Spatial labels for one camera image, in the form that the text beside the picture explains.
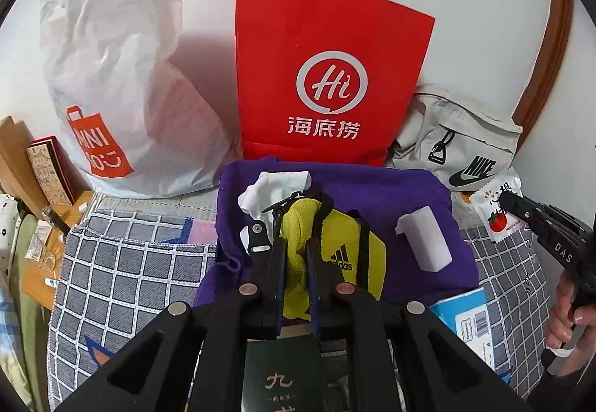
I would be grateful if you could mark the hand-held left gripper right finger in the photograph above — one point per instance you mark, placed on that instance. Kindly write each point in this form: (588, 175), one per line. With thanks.
(319, 286)

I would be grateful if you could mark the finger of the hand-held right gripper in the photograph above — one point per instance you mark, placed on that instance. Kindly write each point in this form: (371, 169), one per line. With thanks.
(535, 216)

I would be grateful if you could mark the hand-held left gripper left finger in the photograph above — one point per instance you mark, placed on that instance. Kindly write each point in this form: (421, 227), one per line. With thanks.
(277, 286)

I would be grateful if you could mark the tomato print snack packet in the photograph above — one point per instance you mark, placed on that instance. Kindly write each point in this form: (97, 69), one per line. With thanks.
(493, 207)

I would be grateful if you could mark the yellow sports bag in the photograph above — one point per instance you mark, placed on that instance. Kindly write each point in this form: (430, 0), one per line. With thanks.
(344, 235)

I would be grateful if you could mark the white sock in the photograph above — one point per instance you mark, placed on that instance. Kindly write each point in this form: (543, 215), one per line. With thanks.
(270, 191)

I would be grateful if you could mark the white foam block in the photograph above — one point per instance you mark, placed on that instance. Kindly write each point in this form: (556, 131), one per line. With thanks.
(426, 239)

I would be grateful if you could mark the person's right hand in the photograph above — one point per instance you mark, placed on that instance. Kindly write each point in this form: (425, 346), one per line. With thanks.
(561, 314)

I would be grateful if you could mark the dark green tea tin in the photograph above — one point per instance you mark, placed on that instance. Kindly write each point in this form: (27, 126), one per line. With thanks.
(284, 374)

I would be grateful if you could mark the purple towel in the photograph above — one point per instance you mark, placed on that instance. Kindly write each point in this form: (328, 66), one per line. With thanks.
(372, 188)

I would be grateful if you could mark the blue tissue pack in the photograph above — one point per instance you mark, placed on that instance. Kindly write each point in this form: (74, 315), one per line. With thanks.
(461, 319)

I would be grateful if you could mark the grey waist bag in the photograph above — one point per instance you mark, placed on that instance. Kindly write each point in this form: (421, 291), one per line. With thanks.
(442, 123)

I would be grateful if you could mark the checked star blanket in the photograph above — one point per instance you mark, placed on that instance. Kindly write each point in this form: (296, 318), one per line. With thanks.
(130, 277)

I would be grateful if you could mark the black small bottle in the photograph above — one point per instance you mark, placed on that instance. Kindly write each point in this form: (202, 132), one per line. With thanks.
(53, 216)

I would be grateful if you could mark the wooden nightstand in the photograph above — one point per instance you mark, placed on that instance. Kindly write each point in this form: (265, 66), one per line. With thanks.
(37, 281)

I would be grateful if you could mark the clear glass cup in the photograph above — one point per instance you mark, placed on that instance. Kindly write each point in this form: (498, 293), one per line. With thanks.
(39, 249)

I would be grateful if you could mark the green blanket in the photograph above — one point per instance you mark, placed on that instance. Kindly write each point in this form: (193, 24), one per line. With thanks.
(28, 323)

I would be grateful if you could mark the picture book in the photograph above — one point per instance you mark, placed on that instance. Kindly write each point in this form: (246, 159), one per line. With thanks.
(46, 174)

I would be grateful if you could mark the red paper bag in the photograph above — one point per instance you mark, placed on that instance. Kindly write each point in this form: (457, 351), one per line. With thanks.
(288, 21)

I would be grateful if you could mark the white plastic shopping bag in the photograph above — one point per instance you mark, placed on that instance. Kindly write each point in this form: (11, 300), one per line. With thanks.
(116, 67)

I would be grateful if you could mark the white spotted pillow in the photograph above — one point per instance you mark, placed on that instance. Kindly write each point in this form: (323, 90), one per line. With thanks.
(5, 230)

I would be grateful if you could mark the wooden headboard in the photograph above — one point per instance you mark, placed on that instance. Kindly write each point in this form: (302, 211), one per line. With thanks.
(11, 146)

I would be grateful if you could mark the brown wooden door frame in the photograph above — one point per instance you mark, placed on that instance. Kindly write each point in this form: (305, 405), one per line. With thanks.
(554, 44)

